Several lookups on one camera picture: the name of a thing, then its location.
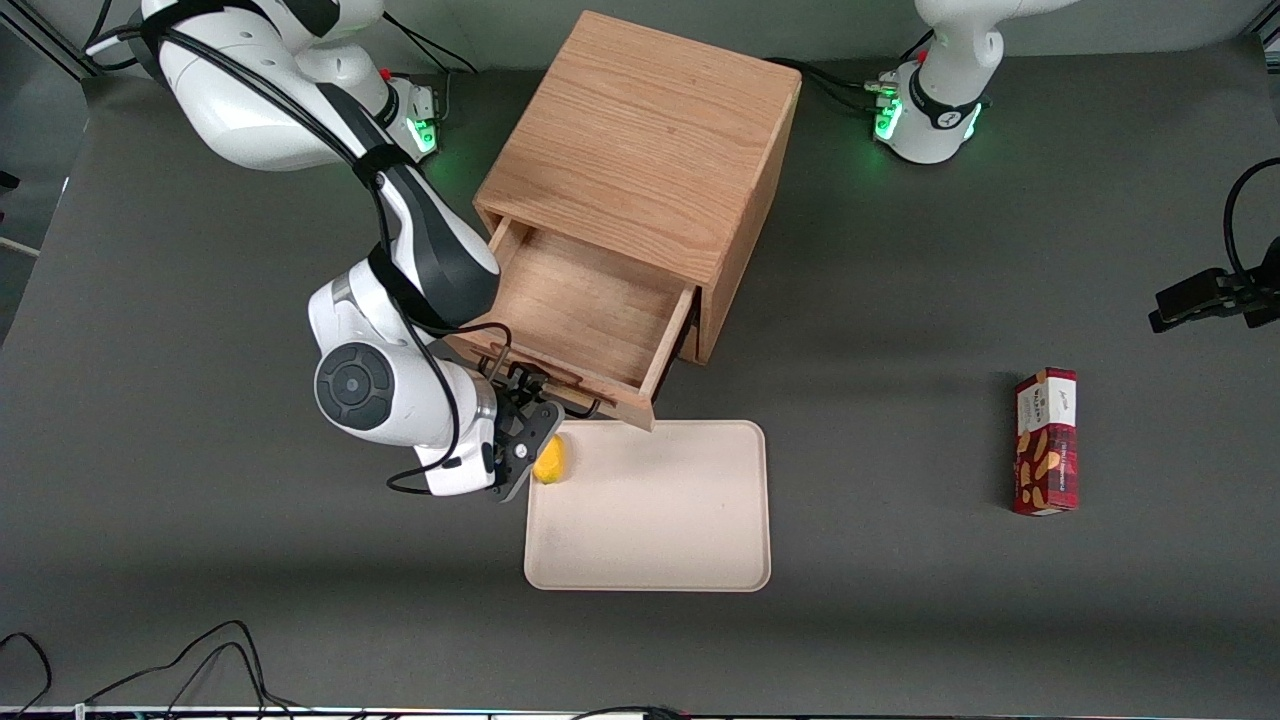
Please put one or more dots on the red snack box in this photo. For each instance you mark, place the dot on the red snack box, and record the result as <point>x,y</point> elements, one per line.
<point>1045,450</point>

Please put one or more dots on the aluminium frame rail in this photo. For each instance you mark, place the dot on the aluminium frame rail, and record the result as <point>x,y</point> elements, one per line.
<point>1262,48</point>
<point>55,50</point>

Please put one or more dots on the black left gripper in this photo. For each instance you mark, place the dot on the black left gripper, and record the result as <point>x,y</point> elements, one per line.
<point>1272,268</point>

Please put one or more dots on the wooden drawer cabinet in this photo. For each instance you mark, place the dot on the wooden drawer cabinet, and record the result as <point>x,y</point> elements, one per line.
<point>650,130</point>

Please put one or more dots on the wooden drawer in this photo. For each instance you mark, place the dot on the wooden drawer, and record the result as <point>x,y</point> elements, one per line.
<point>580,300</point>

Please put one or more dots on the yellow lemon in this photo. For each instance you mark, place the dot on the yellow lemon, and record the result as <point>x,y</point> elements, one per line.
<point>552,462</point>

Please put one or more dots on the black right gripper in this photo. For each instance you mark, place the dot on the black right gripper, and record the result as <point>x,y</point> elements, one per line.
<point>513,399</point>

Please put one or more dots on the beige plastic tray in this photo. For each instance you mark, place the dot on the beige plastic tray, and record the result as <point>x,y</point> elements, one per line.
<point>650,520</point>

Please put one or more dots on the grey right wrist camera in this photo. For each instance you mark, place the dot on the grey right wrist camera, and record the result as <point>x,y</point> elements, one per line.
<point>522,460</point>

